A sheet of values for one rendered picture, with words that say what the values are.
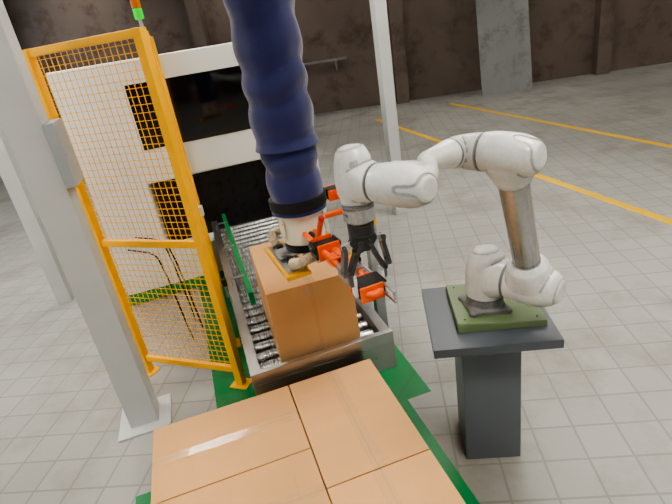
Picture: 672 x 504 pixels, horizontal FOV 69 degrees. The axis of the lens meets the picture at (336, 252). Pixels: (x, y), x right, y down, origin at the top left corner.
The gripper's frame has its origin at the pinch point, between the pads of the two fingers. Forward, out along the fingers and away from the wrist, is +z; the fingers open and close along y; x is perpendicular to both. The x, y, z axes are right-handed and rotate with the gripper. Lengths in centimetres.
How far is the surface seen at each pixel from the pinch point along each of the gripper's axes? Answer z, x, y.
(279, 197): -16, -53, 10
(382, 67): -27, -336, -177
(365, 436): 73, -16, 4
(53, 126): -48, -138, 86
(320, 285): 35, -72, -5
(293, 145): -34, -48, 2
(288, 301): 39, -73, 11
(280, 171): -26, -51, 8
